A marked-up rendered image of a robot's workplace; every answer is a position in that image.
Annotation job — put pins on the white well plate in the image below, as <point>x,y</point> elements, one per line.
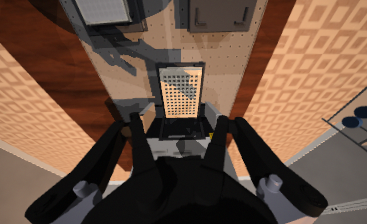
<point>180,89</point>

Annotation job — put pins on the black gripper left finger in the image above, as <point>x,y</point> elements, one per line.
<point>70,199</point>

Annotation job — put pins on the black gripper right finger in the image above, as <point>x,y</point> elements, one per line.
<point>291,199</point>

